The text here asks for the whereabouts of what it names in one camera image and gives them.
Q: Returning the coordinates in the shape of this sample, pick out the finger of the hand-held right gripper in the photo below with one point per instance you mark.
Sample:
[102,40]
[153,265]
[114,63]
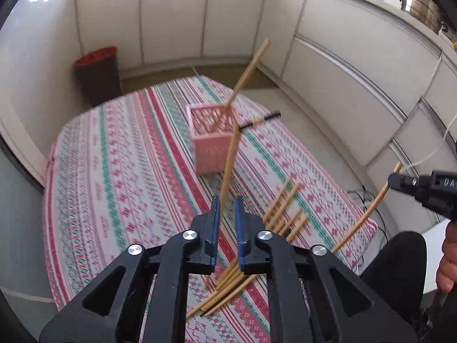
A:
[403,182]

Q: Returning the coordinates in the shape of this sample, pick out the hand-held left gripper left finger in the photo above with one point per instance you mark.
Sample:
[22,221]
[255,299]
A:
[215,221]

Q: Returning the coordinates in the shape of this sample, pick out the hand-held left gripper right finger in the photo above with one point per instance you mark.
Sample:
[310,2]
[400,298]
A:
[240,228]

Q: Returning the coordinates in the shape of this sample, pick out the bamboo chopstick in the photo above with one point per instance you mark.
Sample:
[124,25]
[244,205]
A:
[371,209]
[246,77]
[230,164]

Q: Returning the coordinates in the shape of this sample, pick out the bunch of bamboo chopsticks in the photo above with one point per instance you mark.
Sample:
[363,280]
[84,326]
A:
[228,289]

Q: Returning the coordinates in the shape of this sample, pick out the pink lattice utensil holder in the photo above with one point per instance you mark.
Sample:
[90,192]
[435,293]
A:
[210,150]

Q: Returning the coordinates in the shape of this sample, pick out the black chopstick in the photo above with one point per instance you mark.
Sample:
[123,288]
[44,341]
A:
[271,116]

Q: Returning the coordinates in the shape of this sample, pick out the person's right hand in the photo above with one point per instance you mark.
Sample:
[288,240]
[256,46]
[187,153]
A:
[448,268]

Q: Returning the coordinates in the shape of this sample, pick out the person's leg in black pants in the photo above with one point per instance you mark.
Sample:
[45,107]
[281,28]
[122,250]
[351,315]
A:
[392,271]

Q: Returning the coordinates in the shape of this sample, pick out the patterned striped tablecloth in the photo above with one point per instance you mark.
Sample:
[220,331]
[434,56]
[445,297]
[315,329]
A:
[125,185]

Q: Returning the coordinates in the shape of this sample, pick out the steel cooking pot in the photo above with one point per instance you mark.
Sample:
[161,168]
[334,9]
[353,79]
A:
[421,5]

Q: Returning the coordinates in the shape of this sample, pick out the brown trash bin red rim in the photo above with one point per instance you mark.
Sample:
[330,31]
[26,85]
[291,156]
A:
[100,82]

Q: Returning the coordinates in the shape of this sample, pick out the white kitchen cabinet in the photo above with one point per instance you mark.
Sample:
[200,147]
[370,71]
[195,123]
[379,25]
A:
[171,18]

